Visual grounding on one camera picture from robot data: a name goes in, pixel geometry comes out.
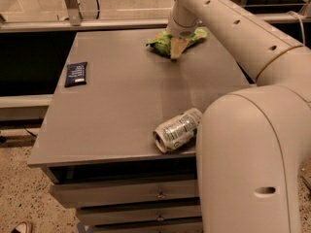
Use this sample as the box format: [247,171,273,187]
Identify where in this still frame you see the top grey drawer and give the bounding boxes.
[51,176,198,208]

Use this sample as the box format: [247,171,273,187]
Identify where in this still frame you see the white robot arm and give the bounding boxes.
[167,0,311,233]

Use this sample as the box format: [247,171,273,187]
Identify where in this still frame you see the green rice chip bag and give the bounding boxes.
[147,28,208,59]

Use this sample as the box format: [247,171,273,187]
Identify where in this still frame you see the bottom grey drawer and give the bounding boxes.
[92,219,203,233]

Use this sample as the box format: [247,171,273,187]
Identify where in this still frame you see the grey drawer cabinet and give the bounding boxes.
[27,26,251,233]

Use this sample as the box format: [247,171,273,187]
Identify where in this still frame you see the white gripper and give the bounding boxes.
[166,0,198,59]

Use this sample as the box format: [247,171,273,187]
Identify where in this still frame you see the white shoe tip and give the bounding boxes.
[11,221,32,233]

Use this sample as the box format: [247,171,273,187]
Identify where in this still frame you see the silver 7up can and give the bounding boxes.
[153,108,202,153]

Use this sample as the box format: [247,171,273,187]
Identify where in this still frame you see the grey metal rail frame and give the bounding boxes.
[0,0,310,31]

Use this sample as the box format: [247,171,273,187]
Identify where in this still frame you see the grey drawer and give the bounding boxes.
[92,219,203,233]
[77,205,201,225]
[51,176,198,208]

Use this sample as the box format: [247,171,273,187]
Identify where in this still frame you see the black floor cable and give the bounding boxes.
[22,124,38,138]

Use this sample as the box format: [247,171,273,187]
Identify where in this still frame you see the middle grey drawer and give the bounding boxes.
[77,205,201,225]

